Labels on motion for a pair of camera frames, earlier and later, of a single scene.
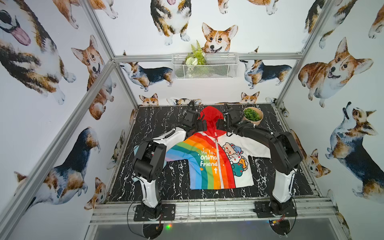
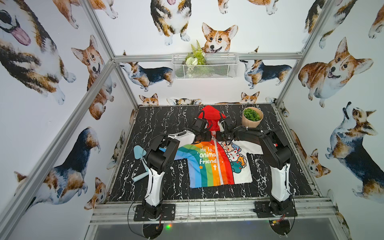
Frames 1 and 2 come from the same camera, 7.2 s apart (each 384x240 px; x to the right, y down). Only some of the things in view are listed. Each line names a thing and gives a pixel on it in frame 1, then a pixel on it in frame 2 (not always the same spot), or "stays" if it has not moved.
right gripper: (220, 123) → (218, 137)
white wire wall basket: (218, 65) stays
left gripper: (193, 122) → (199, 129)
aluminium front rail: (317, 212) stays
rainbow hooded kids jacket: (218, 159) stays
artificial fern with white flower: (197, 57) stays
